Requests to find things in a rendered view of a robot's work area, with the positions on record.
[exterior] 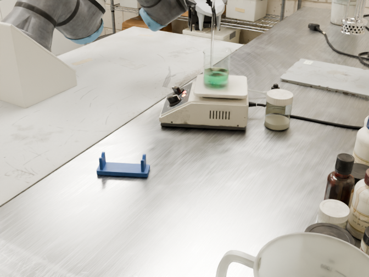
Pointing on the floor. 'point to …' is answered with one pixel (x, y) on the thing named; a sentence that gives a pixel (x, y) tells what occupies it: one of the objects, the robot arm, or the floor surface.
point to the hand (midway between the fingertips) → (213, 10)
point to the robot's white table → (95, 101)
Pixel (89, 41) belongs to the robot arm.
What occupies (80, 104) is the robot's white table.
